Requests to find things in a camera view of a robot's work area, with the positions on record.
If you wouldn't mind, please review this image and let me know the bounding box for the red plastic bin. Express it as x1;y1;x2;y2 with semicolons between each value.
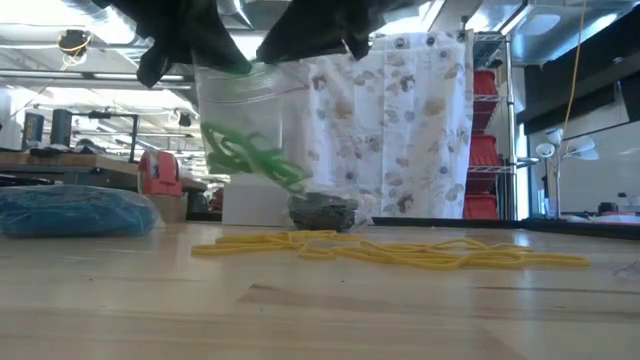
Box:
467;133;502;194
472;69;501;132
462;193;501;221

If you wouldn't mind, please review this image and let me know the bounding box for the white cardboard box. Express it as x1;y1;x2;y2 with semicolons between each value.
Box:
221;172;296;227

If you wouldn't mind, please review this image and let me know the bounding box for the black ceiling device yellow cable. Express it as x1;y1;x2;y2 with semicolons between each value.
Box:
56;28;94;70

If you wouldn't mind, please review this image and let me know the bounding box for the brown cardboard block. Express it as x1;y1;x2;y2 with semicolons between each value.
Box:
148;194;189;225

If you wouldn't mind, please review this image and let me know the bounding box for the red tape dispenser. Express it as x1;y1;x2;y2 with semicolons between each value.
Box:
136;151;184;199

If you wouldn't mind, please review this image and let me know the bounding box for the white multi-head lamp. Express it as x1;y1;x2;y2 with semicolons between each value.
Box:
534;127;600;220

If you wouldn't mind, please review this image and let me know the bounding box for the dark grey canister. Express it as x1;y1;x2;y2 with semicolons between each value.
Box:
48;108;74;149
21;112;46;151

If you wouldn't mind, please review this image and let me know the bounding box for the black background rack frame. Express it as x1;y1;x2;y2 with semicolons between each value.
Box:
72;110;141;164

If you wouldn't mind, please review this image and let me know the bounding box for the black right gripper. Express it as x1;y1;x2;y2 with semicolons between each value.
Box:
254;0;417;66

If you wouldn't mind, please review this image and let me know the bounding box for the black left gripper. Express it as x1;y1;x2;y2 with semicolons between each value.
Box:
92;0;254;90

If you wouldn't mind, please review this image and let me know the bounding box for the black slanted beam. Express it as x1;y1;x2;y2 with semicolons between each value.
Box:
516;2;640;126

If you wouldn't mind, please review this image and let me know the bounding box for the grey workbench wooden top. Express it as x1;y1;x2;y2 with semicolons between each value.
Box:
0;151;209;194

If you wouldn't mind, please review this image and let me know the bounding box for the white floral curtain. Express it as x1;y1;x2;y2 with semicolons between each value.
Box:
299;30;475;220

